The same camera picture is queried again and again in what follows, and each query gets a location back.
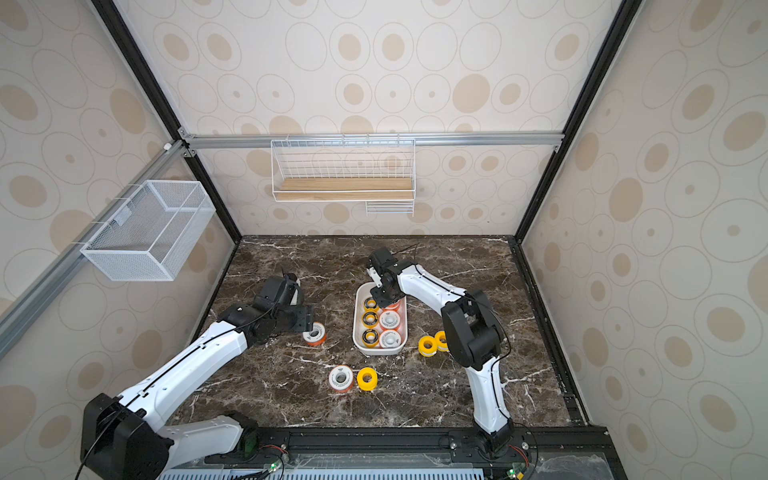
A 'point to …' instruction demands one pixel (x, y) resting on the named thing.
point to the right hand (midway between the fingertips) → (380, 301)
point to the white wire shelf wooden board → (377, 171)
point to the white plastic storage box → (361, 291)
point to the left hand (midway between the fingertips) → (310, 313)
